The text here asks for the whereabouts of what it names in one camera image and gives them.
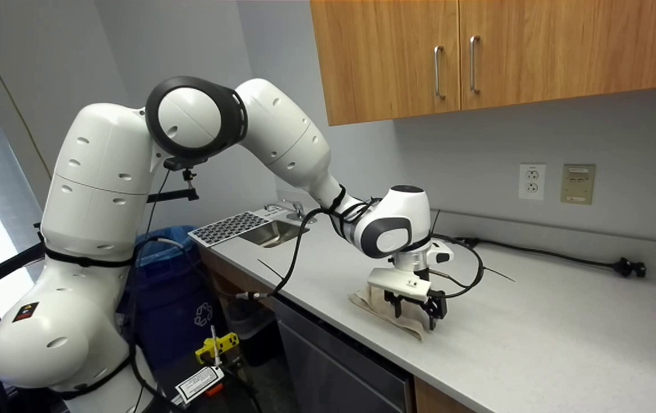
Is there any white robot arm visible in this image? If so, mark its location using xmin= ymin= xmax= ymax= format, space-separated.
xmin=0 ymin=76 xmax=448 ymax=392

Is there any white wall outlet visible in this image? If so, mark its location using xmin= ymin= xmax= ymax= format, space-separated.
xmin=519 ymin=164 xmax=546 ymax=202

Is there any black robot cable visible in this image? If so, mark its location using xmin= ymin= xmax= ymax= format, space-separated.
xmin=234 ymin=204 xmax=330 ymax=302

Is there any black dishwasher front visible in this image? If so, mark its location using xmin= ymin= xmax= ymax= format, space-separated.
xmin=274 ymin=298 xmax=412 ymax=413

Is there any beige wall plate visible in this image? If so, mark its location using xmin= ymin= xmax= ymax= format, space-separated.
xmin=559 ymin=163 xmax=596 ymax=204

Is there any stainless steel sink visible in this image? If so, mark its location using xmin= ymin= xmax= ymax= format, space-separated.
xmin=243 ymin=220 xmax=304 ymax=247

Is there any stained beige cloth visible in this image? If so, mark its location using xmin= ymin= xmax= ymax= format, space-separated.
xmin=348 ymin=287 xmax=426 ymax=341

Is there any metal dish drying rack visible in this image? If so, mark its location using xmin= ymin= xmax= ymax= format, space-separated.
xmin=188 ymin=211 xmax=267 ymax=247

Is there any wooden upper cabinet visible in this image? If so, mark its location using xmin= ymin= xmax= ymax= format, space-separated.
xmin=310 ymin=0 xmax=656 ymax=123

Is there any black power cable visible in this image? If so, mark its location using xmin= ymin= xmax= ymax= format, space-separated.
xmin=449 ymin=233 xmax=650 ymax=280

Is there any blue recycling bin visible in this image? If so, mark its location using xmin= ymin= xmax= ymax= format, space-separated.
xmin=129 ymin=225 xmax=224 ymax=368

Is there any yellow clamp tool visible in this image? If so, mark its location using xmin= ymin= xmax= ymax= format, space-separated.
xmin=195 ymin=333 xmax=238 ymax=365

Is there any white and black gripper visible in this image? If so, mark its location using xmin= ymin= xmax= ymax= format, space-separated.
xmin=367 ymin=240 xmax=455 ymax=330

